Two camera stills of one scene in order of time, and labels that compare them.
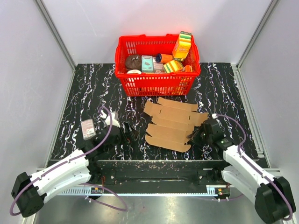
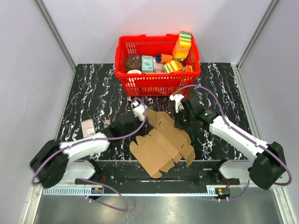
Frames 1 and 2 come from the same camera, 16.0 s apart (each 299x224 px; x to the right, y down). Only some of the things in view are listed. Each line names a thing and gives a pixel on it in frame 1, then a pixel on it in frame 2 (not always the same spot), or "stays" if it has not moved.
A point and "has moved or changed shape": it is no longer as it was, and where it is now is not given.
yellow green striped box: x=173 y=66 stays
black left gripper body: x=111 y=146 → x=137 y=124
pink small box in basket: x=158 y=67 stays
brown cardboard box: x=175 y=121 has moved or changed shape
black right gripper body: x=203 y=138 → x=184 y=120
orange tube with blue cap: x=162 y=58 stays
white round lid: x=134 y=71 stays
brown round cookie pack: x=133 y=62 stays
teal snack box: x=147 y=63 stays
